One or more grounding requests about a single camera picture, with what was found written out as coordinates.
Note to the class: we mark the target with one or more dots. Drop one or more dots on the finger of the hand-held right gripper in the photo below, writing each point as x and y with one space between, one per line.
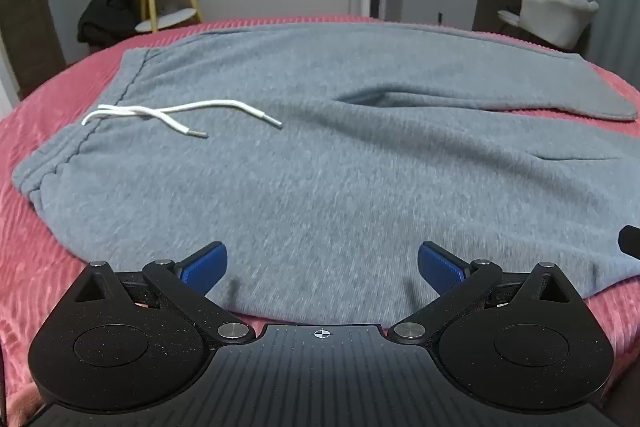
631 241

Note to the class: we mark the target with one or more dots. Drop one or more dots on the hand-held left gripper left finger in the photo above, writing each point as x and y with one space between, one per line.
202 269

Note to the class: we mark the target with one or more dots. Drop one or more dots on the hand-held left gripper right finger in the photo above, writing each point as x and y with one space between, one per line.
442 267

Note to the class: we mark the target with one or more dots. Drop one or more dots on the grey sweat pants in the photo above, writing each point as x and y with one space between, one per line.
325 157

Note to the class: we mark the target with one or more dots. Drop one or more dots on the pink ribbed bedspread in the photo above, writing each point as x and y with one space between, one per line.
30 257

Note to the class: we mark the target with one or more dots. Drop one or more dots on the white shell-back chair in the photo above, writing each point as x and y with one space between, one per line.
555 14

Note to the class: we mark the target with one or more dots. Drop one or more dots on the black bag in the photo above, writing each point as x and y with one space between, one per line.
107 17

